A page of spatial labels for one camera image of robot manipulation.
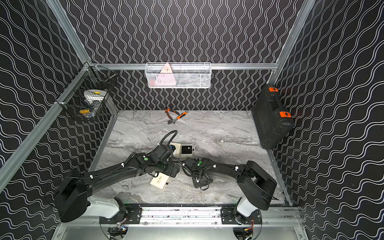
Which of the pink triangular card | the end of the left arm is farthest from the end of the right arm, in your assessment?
the pink triangular card

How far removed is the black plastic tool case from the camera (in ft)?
2.68

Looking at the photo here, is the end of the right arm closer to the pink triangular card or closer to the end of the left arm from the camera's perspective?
the end of the left arm

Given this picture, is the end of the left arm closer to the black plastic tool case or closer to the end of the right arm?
the end of the right arm

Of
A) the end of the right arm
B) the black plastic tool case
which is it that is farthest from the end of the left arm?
the black plastic tool case
